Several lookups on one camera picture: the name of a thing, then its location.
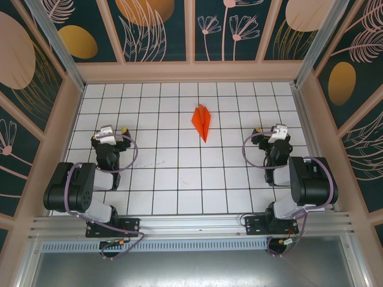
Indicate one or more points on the orange paper sheet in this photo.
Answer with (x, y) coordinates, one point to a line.
(203, 119)

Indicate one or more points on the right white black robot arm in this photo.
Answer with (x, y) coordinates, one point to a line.
(314, 182)

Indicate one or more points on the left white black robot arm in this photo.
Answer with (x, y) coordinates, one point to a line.
(80, 185)

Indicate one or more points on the grey metal sheet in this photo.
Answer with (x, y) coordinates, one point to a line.
(191, 269)

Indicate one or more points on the yellow power connector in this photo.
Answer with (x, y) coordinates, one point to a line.
(121, 241)
(282, 241)

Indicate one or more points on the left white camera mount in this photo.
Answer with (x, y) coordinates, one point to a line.
(104, 138)

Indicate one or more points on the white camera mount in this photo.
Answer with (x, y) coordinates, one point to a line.
(104, 138)
(276, 137)

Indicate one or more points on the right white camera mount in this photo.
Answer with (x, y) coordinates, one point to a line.
(276, 137)

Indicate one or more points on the aluminium side rail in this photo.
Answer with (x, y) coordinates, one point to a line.
(306, 119)

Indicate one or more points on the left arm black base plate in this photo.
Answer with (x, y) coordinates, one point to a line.
(131, 227)

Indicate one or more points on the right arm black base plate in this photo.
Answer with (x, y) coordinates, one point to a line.
(254, 225)

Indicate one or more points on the aluminium corner post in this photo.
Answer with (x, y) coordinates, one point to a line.
(320, 45)
(60, 45)

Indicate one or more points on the aluminium mounting rail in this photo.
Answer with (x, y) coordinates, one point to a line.
(191, 224)

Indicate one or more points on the aluminium frame strut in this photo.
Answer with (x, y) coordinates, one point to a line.
(28, 263)
(354, 260)

